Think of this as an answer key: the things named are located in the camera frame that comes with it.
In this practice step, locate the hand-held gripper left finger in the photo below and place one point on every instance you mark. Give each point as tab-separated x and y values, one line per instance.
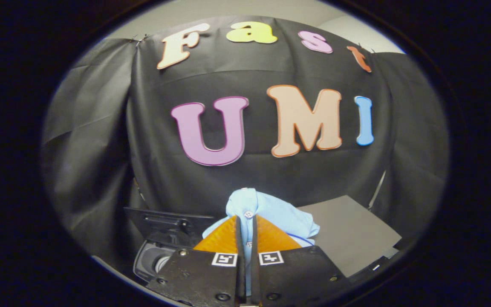
198	277

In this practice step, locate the beige cabinet with dark frame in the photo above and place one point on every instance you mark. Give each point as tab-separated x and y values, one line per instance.
348	234

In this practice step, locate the light blue shirt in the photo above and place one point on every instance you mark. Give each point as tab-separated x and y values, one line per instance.
271	209

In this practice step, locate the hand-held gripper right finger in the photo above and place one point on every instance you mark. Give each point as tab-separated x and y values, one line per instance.
296	273

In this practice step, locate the black backdrop cloth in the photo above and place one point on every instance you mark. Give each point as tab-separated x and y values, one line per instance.
271	179

